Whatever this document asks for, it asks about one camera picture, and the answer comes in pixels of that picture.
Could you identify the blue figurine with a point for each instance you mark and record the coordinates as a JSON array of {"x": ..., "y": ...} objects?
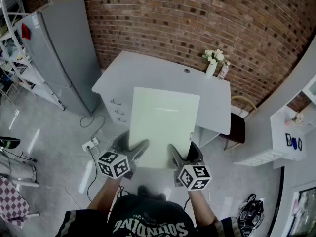
[{"x": 294, "y": 143}]

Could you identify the black picture frame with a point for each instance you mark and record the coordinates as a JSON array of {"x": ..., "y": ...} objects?
[
  {"x": 288, "y": 139},
  {"x": 300, "y": 144}
]

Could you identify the white vase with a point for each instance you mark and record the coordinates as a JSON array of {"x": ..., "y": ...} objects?
[{"x": 210, "y": 70}]

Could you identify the black chair seat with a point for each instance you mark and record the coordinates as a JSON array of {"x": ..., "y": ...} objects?
[{"x": 8, "y": 142}]

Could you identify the white metal shelf rack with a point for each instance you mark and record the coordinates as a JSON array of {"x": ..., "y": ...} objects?
[{"x": 42, "y": 92}]

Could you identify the white flower bouquet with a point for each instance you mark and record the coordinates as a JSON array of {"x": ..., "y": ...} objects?
[{"x": 217, "y": 55}]

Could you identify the person's left forearm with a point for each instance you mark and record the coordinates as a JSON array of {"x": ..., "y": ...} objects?
[{"x": 106, "y": 191}]

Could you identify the small pink flower decoration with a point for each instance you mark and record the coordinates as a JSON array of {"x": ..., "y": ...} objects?
[{"x": 295, "y": 119}]

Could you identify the person's right forearm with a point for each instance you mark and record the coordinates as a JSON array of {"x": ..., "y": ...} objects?
[{"x": 201, "y": 206}]

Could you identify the checkered cloth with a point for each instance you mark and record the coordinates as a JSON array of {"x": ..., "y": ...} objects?
[{"x": 12, "y": 201}]

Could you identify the person's black printed shirt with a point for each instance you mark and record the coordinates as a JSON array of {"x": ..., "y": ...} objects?
[{"x": 148, "y": 218}]

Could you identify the black bag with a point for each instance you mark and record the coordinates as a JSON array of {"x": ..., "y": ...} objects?
[{"x": 250, "y": 216}]

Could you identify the red cloth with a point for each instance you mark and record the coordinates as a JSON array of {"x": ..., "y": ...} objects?
[{"x": 26, "y": 32}]

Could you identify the pale green rectangular board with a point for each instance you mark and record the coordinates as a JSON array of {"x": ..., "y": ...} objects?
[{"x": 163, "y": 122}]

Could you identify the large framed picture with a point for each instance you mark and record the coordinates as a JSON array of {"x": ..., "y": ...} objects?
[{"x": 304, "y": 213}]

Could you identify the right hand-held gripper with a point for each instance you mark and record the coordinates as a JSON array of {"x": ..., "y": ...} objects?
[{"x": 195, "y": 176}]

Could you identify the white cabinet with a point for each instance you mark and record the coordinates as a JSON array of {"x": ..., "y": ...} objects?
[{"x": 279, "y": 132}]

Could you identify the wooden chair with dark seat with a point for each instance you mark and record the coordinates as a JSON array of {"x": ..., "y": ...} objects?
[{"x": 235, "y": 130}]

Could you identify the clear bottle with red label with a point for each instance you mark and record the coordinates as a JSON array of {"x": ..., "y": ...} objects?
[{"x": 223, "y": 73}]

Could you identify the white power strip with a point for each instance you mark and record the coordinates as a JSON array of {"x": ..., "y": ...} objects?
[{"x": 90, "y": 144}]

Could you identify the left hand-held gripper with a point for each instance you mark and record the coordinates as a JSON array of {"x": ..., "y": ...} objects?
[{"x": 112, "y": 164}]

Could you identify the person's black shoe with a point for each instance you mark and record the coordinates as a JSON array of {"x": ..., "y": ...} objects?
[{"x": 144, "y": 191}]

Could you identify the grey refrigerator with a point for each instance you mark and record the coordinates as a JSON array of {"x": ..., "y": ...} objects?
[{"x": 69, "y": 46}]

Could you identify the white table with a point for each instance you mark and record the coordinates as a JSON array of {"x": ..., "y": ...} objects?
[{"x": 148, "y": 70}]

